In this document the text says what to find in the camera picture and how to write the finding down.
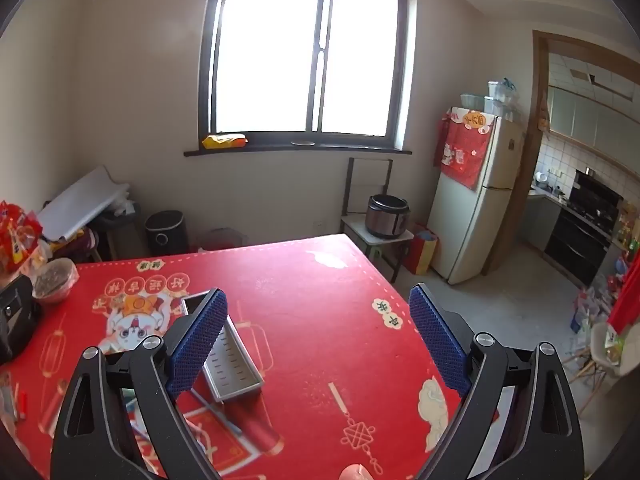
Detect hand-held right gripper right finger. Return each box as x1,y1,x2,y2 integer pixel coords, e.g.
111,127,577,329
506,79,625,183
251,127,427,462
407,283,586,480

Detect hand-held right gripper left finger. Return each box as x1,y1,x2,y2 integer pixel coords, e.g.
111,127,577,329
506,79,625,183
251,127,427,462
50,287,228,480

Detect stainless steel utensil tray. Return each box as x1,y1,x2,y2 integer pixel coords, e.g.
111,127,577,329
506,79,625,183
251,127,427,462
182,290,265,403

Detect red gift bag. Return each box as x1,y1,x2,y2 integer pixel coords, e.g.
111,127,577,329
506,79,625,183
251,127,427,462
405,227,440,276

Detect white topped stool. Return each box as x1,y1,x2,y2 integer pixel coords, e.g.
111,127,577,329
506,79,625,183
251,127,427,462
341,217,416,283

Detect black round bin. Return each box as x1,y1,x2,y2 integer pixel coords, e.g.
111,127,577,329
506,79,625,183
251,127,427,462
145,210,190,257

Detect red printed table mat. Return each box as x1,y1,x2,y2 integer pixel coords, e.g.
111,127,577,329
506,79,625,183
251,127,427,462
0,232,463,480

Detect white refrigerator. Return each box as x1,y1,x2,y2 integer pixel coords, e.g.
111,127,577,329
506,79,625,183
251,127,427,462
427,106,526,286

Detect bowl covered with plastic wrap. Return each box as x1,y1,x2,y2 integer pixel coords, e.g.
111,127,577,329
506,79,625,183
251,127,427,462
31,257,80,305

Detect white plastic chair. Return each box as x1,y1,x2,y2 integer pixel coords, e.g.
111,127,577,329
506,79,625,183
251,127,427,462
562,321,638,401

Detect black kitchen stove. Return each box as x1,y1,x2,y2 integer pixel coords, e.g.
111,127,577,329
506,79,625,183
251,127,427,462
544,169,623,286

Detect black tabletop appliance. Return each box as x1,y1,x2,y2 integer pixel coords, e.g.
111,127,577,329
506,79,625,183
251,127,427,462
0,275,43,366

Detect red printed fridge cover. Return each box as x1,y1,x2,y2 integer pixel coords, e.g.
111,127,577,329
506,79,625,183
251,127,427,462
434,108,496,191

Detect plain red cloth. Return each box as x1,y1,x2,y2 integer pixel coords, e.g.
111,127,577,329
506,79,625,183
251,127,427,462
607,250,640,336

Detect yellow snack packet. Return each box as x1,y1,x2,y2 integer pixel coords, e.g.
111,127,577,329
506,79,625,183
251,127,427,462
201,133,248,150

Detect red snack bag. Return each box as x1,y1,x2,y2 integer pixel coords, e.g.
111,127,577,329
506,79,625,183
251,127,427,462
0,200,46,273

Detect dark framed window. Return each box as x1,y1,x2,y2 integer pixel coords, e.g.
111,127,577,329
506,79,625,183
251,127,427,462
184,0,418,157

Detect wooden door frame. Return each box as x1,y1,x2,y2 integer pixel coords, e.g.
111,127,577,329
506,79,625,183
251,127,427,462
482,30,640,276

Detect kitchen wall cabinet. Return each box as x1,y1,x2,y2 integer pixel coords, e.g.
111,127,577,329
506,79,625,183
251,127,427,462
547,85,640,161

